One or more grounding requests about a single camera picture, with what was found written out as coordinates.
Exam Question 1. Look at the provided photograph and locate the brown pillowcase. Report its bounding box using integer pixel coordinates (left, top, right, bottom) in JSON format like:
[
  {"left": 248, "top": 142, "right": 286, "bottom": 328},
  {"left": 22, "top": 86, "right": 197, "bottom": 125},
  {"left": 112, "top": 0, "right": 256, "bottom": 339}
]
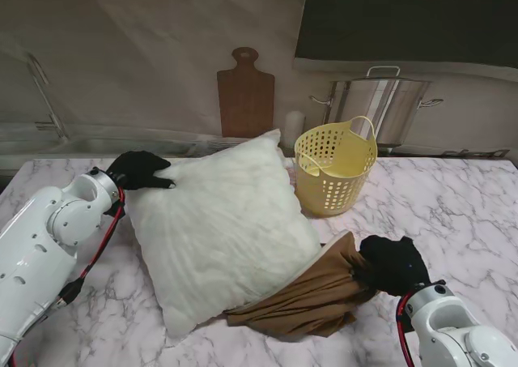
[{"left": 224, "top": 228, "right": 384, "bottom": 339}]

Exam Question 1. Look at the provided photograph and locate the white cylindrical container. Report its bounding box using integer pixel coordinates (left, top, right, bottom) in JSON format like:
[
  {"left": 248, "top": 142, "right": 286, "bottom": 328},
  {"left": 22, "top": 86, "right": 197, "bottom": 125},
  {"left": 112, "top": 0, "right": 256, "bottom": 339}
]
[{"left": 282, "top": 110, "right": 305, "bottom": 149}]

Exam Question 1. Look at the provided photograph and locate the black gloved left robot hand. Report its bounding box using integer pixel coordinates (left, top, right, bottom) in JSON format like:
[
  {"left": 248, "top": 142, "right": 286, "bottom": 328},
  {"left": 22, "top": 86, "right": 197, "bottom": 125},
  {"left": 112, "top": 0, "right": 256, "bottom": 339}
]
[{"left": 105, "top": 151, "right": 177, "bottom": 192}]

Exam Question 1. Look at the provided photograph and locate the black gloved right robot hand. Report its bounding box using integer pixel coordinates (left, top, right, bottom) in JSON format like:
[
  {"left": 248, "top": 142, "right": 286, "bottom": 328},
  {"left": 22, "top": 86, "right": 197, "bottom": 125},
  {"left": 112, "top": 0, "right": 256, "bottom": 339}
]
[{"left": 350, "top": 234, "right": 431, "bottom": 297}]

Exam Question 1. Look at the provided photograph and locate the dark wall panel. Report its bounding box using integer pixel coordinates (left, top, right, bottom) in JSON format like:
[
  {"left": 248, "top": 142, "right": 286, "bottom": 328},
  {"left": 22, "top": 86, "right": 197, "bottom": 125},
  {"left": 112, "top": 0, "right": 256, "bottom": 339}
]
[{"left": 294, "top": 0, "right": 518, "bottom": 67}]

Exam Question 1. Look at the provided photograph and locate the white pillow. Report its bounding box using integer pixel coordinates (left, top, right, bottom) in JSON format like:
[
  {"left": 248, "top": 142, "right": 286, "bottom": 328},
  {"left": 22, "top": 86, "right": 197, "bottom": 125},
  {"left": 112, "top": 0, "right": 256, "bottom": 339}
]
[{"left": 127, "top": 128, "right": 323, "bottom": 339}]

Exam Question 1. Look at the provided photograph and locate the brown wooden cutting board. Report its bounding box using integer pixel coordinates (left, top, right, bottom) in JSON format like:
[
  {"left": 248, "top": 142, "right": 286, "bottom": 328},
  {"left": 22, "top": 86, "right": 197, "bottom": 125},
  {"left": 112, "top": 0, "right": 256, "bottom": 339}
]
[{"left": 216, "top": 46, "right": 276, "bottom": 139}]

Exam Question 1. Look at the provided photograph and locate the steel sink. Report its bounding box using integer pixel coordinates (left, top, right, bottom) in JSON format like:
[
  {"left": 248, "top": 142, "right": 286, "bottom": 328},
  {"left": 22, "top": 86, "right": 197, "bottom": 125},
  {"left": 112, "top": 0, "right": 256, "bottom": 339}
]
[{"left": 0, "top": 136, "right": 202, "bottom": 156}]

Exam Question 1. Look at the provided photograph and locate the red black left arm cable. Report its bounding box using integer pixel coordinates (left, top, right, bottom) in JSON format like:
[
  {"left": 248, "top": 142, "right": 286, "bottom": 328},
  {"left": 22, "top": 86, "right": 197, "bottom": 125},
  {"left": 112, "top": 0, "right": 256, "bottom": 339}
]
[{"left": 7, "top": 186, "right": 127, "bottom": 367}]

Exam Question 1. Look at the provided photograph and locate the steel stockpot with lid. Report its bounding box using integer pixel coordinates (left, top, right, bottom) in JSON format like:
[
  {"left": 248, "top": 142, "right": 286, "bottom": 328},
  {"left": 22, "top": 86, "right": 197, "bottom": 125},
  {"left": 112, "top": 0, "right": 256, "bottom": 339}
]
[{"left": 309, "top": 65, "right": 444, "bottom": 147}]

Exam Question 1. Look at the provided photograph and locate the yellow perforated laundry basket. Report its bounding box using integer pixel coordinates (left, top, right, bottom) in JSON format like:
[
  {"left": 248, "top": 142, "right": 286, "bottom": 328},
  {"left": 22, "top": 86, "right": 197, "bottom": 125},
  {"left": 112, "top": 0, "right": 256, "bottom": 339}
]
[{"left": 293, "top": 115, "right": 380, "bottom": 218}]

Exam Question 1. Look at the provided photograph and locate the chrome faucet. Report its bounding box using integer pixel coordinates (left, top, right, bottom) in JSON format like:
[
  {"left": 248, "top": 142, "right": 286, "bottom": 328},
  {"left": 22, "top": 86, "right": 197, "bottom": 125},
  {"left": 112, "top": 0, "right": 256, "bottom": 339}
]
[{"left": 26, "top": 52, "right": 70, "bottom": 141}]

